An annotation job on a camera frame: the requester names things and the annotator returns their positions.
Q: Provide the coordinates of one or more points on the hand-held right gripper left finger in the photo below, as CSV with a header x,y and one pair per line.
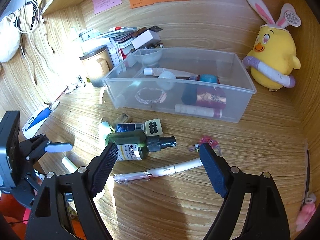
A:
x,y
105,167

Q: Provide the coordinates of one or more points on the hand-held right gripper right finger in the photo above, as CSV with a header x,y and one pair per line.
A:
x,y
212,170

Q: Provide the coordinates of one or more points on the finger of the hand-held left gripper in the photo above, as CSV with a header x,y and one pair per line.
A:
x,y
25,192
57,147

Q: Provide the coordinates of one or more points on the dark green spray bottle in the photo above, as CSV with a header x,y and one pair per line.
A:
x,y
132,142

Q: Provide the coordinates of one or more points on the white clear pen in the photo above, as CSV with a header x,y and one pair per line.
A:
x,y
170,170

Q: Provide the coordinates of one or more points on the white red cosmetic tube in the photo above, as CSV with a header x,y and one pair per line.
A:
x,y
195,110

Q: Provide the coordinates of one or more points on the red packet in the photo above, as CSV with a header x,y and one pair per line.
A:
x,y
211,97

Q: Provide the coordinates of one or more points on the clear plastic storage box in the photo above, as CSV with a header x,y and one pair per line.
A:
x,y
140,85

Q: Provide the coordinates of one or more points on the blue round container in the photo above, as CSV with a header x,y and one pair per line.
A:
x,y
207,78

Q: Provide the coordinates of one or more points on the white round roll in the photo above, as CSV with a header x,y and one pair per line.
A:
x,y
165,76

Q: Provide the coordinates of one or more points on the pink tube with white cap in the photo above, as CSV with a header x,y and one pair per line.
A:
x,y
172,72

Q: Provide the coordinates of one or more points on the white stick tube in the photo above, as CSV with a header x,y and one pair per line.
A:
x,y
69,164

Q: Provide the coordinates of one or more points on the blue white card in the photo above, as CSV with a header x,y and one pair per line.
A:
x,y
37,117

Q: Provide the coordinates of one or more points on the light green plastic item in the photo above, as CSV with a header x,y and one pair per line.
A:
x,y
103,131

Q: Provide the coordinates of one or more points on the dark blue small box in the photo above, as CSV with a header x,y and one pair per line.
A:
x,y
130,127

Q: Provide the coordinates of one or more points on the eyeglasses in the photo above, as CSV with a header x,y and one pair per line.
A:
x,y
71,88

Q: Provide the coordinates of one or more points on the white mahjong tile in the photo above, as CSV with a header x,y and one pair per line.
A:
x,y
153,126

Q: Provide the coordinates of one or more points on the brown mug with lid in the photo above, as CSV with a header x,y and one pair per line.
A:
x,y
96,65

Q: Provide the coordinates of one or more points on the white fluffy item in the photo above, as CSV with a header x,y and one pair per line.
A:
x,y
7,45

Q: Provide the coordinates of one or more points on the pink plush item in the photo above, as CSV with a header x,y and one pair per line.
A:
x,y
306,211

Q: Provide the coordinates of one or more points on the red white carton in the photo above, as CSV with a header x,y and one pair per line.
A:
x,y
125,51

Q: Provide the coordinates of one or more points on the white ceramic bowl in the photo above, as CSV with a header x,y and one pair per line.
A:
x,y
147,57

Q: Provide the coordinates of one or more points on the stack of books and papers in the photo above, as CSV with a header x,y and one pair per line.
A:
x,y
120,33

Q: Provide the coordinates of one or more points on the yellow chick plush toy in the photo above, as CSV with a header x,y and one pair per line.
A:
x,y
272,52

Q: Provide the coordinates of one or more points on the red white marker pen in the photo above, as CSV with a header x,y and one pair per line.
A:
x,y
120,28

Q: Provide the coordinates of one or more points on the white cardboard box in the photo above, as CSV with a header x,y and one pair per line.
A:
x,y
146,38

